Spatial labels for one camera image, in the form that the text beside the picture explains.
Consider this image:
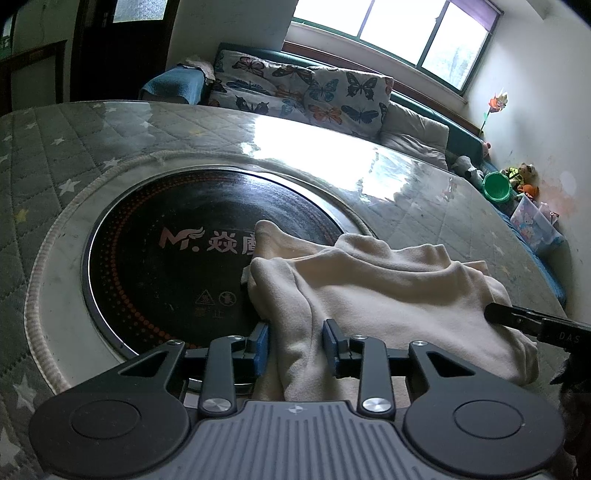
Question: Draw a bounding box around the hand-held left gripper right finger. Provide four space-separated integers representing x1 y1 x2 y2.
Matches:
322 318 476 414

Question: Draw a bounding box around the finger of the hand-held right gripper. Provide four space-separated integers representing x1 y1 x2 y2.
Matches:
485 301 546 340

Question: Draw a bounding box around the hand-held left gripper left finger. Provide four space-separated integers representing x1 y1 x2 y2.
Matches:
117 322 271 414

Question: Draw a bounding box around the cream garment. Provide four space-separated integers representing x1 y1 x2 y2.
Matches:
242 219 541 402

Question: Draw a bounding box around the clear plastic storage box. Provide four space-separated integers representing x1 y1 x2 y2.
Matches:
510 196 564 254

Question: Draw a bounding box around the green plastic bucket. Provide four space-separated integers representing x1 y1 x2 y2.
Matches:
482 172 515 204

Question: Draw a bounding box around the brown plush toy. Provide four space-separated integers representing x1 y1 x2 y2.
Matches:
503 162 539 188

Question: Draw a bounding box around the grey plush toy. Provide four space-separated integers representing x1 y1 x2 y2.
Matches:
450 155 485 185

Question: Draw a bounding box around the round black induction cooktop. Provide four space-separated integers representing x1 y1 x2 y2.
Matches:
82 168 365 365

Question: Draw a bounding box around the beige cushion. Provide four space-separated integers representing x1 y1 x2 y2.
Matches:
381 102 451 169

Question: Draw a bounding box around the orange artificial flower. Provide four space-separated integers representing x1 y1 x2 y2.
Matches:
480 90 511 137

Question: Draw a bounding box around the butterfly print cushion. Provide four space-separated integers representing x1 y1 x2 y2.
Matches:
208 48 319 118
302 65 395 139

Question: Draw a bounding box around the blue towel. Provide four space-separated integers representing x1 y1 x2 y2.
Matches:
141 67 206 104

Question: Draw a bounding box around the beige crumpled cloth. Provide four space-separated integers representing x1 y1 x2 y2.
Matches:
185 55 218 81

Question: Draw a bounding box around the teal sofa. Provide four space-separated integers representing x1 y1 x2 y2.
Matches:
141 41 566 305

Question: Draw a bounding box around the purple window blind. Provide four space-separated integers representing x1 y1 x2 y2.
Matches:
450 0 502 33

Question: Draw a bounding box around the green framed window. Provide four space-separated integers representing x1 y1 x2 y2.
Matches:
293 0 502 95

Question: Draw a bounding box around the dark wooden glass door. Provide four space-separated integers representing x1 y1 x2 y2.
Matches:
74 0 181 102

